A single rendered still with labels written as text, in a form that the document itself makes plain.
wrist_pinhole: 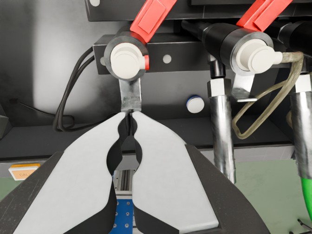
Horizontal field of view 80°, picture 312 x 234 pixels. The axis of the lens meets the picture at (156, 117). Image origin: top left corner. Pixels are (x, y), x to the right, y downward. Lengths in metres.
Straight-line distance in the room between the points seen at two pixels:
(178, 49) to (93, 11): 0.10
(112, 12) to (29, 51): 0.25
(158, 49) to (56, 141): 0.30
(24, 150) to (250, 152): 0.45
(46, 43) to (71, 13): 0.08
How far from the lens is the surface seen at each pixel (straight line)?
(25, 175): 0.44
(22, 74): 0.48
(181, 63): 0.25
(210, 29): 0.19
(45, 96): 0.48
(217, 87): 0.18
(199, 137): 0.42
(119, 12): 0.24
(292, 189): 2.66
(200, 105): 0.45
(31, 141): 0.48
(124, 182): 1.09
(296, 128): 0.22
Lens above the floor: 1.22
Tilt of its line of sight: 58 degrees down
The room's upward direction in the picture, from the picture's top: 172 degrees clockwise
